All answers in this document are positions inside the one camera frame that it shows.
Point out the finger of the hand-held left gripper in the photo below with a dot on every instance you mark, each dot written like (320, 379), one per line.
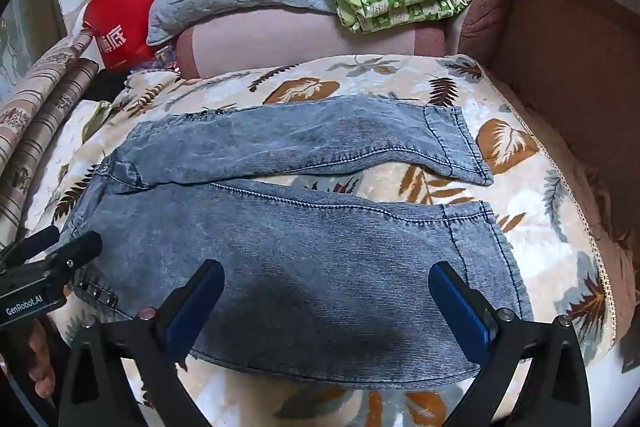
(30, 244)
(80, 249)

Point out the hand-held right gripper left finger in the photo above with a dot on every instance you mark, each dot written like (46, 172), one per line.
(192, 314)

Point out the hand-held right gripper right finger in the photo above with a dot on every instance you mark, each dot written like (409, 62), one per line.
(457, 312)

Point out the blue denim pants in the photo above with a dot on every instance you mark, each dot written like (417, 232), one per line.
(300, 247)

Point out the person's left hand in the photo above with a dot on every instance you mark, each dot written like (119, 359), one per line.
(40, 357)

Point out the leaf print blanket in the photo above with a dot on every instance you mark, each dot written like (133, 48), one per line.
(540, 207)

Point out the striped floral rolled cloth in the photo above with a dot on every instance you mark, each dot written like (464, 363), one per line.
(35, 107)

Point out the colourful plastic packet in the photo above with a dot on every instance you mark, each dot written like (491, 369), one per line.
(165, 56)

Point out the red paper bag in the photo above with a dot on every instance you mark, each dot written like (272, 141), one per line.
(120, 22)

